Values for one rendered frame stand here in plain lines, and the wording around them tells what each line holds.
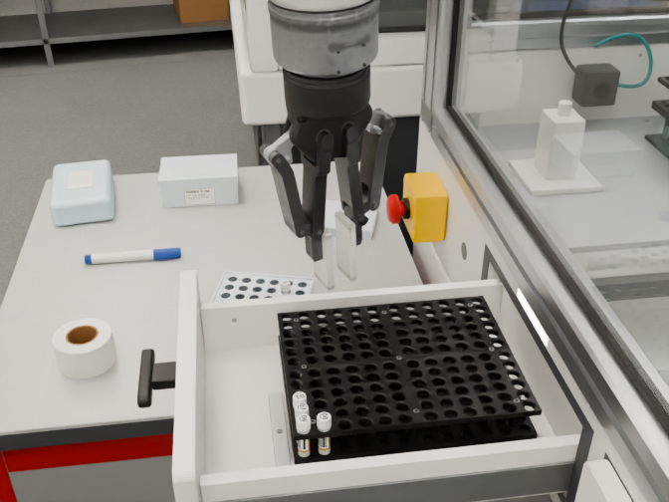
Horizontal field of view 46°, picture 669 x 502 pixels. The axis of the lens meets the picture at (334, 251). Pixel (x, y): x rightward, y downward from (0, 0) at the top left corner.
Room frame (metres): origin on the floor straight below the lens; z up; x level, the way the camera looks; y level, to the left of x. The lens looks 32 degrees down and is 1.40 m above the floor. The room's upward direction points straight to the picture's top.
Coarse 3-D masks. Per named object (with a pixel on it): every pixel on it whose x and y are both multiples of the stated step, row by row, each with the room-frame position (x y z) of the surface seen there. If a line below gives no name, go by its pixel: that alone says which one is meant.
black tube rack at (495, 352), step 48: (288, 336) 0.66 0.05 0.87; (336, 336) 0.62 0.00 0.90; (384, 336) 0.63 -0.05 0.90; (432, 336) 0.62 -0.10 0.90; (480, 336) 0.63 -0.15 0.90; (336, 384) 0.58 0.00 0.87; (384, 384) 0.55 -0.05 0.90; (432, 384) 0.55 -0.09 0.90; (480, 384) 0.55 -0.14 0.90; (528, 384) 0.55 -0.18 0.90; (336, 432) 0.49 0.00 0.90; (384, 432) 0.52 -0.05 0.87; (432, 432) 0.52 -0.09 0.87; (480, 432) 0.52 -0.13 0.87; (528, 432) 0.52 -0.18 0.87
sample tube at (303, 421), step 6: (300, 414) 0.50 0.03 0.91; (306, 414) 0.50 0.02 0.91; (300, 420) 0.49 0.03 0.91; (306, 420) 0.49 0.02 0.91; (300, 426) 0.49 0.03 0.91; (306, 426) 0.49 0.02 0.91; (300, 432) 0.49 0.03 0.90; (306, 432) 0.49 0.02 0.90; (300, 444) 0.49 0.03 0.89; (306, 444) 0.49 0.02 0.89; (300, 450) 0.49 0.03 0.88; (306, 450) 0.49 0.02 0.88; (306, 456) 0.49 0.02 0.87
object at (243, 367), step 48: (384, 288) 0.71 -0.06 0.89; (432, 288) 0.71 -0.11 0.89; (480, 288) 0.72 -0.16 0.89; (240, 336) 0.68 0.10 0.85; (528, 336) 0.64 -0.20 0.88; (240, 384) 0.62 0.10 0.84; (240, 432) 0.55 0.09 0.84; (288, 432) 0.55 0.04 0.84; (576, 432) 0.51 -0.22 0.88; (240, 480) 0.44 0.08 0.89; (288, 480) 0.45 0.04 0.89; (336, 480) 0.45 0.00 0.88; (384, 480) 0.46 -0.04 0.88; (432, 480) 0.46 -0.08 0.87; (480, 480) 0.47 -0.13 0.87; (528, 480) 0.47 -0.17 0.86
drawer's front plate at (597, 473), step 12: (588, 468) 0.43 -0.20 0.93; (600, 468) 0.42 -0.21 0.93; (612, 468) 0.42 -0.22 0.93; (588, 480) 0.42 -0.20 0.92; (600, 480) 0.41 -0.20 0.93; (612, 480) 0.41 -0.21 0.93; (576, 492) 0.43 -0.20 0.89; (588, 492) 0.42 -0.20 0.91; (600, 492) 0.40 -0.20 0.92; (612, 492) 0.40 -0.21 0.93; (624, 492) 0.40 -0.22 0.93
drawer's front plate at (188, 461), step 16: (192, 272) 0.69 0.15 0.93; (192, 288) 0.66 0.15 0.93; (192, 304) 0.64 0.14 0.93; (192, 320) 0.61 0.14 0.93; (192, 336) 0.59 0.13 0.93; (192, 352) 0.56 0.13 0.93; (176, 368) 0.54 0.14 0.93; (192, 368) 0.54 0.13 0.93; (176, 384) 0.52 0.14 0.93; (192, 384) 0.52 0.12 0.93; (176, 400) 0.50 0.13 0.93; (192, 400) 0.50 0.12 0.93; (176, 416) 0.48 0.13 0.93; (192, 416) 0.48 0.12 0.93; (176, 432) 0.46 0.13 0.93; (192, 432) 0.46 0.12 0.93; (176, 448) 0.44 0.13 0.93; (192, 448) 0.44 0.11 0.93; (176, 464) 0.43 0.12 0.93; (192, 464) 0.43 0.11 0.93; (176, 480) 0.42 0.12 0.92; (192, 480) 0.42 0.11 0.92; (176, 496) 0.42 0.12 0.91; (192, 496) 0.42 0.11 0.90
